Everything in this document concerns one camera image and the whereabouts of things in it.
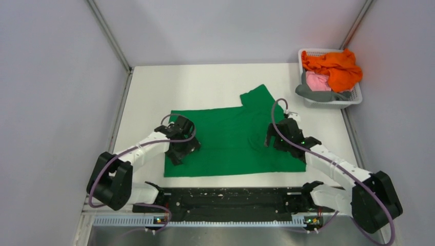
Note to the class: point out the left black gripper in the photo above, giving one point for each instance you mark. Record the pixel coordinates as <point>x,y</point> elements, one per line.
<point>175,156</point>

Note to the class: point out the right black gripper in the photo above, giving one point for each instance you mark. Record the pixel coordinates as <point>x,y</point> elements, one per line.
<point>271,131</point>

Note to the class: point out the green t shirt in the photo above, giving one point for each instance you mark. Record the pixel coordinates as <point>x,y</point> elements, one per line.
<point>232,140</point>

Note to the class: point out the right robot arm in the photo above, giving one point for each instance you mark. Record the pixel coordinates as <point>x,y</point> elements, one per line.
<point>370,199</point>

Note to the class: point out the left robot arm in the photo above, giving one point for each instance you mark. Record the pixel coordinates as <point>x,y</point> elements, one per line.
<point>111,182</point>

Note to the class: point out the grey t shirt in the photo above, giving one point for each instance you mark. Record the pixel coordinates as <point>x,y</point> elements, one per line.
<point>322,96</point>

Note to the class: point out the pink t shirt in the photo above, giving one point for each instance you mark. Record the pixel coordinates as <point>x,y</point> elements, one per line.
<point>317,82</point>

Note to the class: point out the white plastic basket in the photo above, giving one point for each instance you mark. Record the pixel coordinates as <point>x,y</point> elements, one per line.
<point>354,98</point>

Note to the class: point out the orange t shirt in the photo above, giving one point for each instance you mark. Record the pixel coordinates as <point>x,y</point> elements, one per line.
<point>341,67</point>

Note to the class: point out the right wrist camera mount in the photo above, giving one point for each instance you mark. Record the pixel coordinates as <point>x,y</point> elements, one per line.
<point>293,115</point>

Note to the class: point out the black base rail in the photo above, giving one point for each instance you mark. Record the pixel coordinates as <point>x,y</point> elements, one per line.
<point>232,204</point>

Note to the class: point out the left aluminium frame post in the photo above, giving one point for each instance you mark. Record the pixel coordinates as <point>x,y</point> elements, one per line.
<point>109,36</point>

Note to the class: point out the aluminium frame post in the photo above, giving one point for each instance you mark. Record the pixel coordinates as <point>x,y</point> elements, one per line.
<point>109,36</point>
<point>368,4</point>

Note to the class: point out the right aluminium frame post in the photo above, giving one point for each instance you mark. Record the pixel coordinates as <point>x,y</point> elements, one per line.
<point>368,4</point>

